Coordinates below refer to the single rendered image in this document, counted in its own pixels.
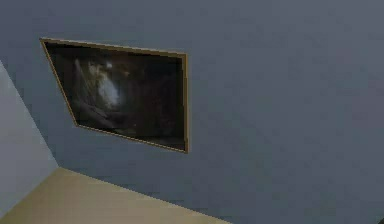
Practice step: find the dark gold-framed wall picture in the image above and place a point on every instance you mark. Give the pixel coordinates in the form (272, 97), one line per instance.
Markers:
(140, 100)

